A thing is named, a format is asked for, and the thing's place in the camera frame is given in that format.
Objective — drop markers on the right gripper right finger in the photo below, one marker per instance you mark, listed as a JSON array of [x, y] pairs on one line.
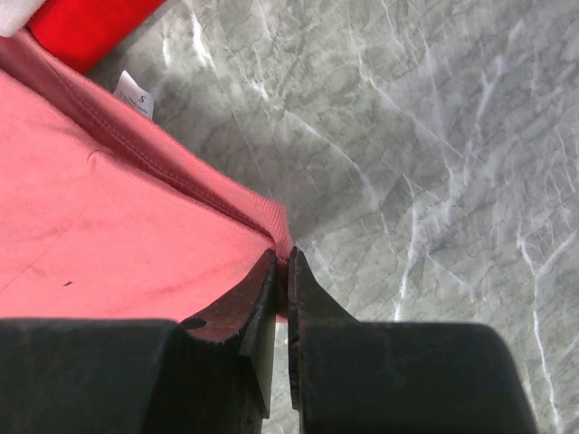
[[349, 376]]

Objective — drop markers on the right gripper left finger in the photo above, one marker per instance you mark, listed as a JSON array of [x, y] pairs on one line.
[[210, 373]]

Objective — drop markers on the pink t shirt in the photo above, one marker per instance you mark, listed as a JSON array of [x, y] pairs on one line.
[[103, 214]]

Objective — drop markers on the folded red t shirt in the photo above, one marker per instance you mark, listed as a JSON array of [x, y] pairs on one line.
[[80, 33]]

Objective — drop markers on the folded white t shirt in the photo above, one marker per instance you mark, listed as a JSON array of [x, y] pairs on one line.
[[14, 14]]

